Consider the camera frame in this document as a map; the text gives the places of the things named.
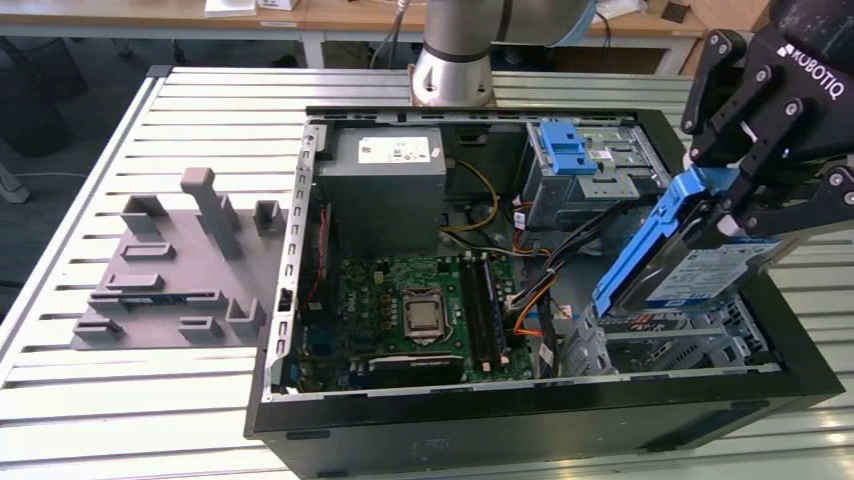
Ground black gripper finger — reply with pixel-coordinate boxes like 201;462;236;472
679;28;752;170
716;143;854;241

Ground hard disk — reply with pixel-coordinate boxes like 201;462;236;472
591;167;801;320

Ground metal disk bay cage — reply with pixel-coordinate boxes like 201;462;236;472
556;294;768;379

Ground wooden cabinet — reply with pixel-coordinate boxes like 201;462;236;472
723;0;775;36

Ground blue plastic latch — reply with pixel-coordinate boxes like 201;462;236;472
539;121;601;176

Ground metal optical drive cage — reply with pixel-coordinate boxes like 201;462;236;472
523;119;675;231

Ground installed RAM stick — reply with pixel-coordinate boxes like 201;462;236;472
480;254;513;369

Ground grey power supply unit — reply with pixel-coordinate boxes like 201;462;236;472
312;127;448;256

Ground silver CPU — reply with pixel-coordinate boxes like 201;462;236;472
402;299;445;336

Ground black graphics card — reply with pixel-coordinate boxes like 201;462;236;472
362;352;465;386

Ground green motherboard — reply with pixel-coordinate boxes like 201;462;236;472
292;252;539;394

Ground black PC case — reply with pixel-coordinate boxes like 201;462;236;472
242;104;845;479

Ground wooden desk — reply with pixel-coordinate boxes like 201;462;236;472
0;0;712;76

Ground grey parts rack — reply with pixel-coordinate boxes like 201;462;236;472
69;167;294;354

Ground black office chair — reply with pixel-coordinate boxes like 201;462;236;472
0;37;88;159

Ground white table leg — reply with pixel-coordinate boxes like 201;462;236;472
0;162;31;205

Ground black desk cable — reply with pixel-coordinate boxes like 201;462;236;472
592;12;615;49

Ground black cable bundle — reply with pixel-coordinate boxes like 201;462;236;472
505;202;645;321

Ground yellow power wires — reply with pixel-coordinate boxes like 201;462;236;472
442;159;501;234

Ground thin red wire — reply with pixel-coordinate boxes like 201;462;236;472
302;204;334;311

